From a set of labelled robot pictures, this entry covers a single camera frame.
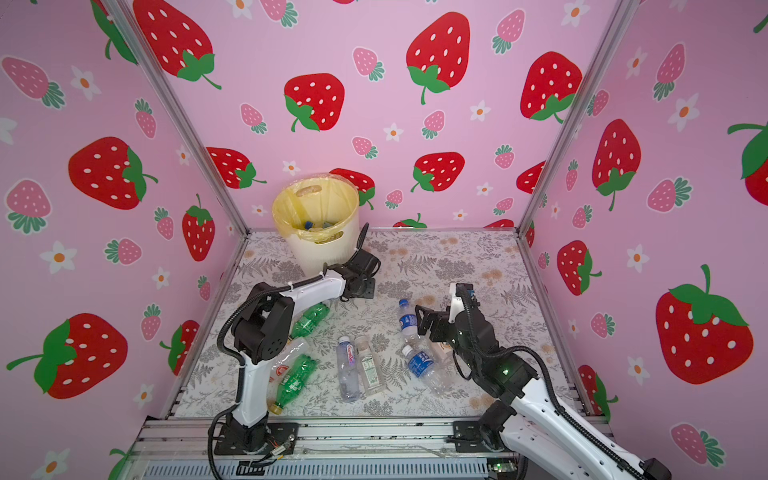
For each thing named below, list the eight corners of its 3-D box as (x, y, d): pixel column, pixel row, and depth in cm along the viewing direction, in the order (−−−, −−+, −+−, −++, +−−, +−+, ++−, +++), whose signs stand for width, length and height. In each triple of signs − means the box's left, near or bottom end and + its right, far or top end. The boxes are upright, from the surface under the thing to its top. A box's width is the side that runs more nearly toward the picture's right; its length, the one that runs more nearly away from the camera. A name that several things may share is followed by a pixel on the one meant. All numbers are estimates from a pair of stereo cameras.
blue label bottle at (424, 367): (397, 364, 88) (397, 357, 84) (407, 350, 91) (408, 342, 87) (439, 395, 83) (442, 389, 78) (449, 378, 86) (452, 372, 81)
